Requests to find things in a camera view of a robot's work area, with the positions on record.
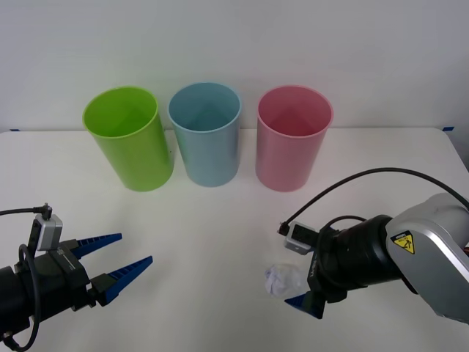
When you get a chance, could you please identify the pale blue plastic bin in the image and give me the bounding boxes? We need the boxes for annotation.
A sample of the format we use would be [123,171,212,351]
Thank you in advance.
[167,81,242,188]

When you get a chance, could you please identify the white paper ball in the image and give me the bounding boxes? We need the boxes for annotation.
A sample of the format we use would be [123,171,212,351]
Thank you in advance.
[264,263,308,297]

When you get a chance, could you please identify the green plastic bin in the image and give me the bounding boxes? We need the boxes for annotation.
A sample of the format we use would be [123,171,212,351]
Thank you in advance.
[81,85,175,192]

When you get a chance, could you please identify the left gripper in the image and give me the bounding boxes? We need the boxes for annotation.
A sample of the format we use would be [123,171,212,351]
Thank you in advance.
[27,232,154,323]

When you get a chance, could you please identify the pink plastic bin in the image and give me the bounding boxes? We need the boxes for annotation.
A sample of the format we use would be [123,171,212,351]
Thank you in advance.
[255,84,334,193]

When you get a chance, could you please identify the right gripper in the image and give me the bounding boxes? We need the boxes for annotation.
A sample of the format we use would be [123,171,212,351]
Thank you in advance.
[284,227,350,320]

